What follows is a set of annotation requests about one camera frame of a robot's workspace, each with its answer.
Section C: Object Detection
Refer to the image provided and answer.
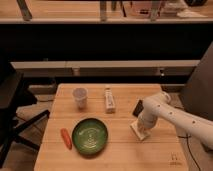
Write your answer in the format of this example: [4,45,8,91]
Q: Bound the black phone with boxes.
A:
[133,100,143,117]

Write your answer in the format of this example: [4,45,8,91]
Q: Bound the black cable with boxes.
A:
[177,133,202,171]

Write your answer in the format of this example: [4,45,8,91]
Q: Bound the green bowl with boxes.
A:
[72,118,108,155]

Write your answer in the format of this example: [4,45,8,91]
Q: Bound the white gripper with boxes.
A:
[137,113,156,130]

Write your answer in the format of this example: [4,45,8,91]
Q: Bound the white plastic cup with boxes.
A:
[73,88,87,109]

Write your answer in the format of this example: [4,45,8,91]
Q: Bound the grey metal rail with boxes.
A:
[12,60,199,77]

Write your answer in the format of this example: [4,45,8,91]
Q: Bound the black office chair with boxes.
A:
[0,61,50,168]

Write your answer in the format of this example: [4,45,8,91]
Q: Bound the white sponge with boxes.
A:
[130,121,149,141]

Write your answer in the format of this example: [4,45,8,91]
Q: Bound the orange carrot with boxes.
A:
[61,128,72,150]

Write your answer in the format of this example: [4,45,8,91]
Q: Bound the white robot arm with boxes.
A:
[136,91,213,149]

